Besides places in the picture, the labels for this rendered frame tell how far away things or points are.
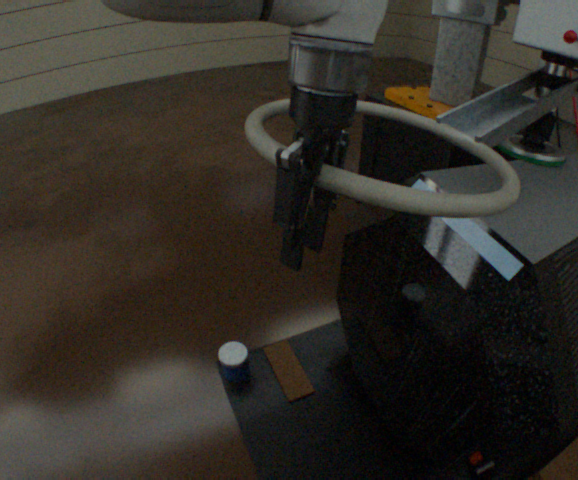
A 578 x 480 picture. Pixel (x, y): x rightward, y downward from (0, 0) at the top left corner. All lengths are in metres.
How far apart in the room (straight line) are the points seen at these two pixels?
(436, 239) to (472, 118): 0.35
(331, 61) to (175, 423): 1.20
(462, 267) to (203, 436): 0.98
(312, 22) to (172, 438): 1.23
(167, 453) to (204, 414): 0.19
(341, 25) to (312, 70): 0.05
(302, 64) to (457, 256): 0.48
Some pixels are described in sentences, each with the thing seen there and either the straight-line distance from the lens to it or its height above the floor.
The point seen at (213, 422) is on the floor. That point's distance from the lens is 1.29.
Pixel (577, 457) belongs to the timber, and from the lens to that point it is 1.40.
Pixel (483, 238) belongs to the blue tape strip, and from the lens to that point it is 0.70.
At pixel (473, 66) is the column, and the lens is 1.61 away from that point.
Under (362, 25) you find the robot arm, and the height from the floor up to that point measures 1.15.
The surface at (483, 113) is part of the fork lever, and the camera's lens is 0.96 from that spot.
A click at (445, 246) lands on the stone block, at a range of 0.72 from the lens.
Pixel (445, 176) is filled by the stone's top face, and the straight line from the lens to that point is 0.84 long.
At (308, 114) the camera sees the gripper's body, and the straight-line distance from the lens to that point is 0.38.
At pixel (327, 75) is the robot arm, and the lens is 0.36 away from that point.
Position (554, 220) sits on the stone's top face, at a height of 0.82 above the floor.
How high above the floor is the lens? 1.18
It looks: 39 degrees down
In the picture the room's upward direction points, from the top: straight up
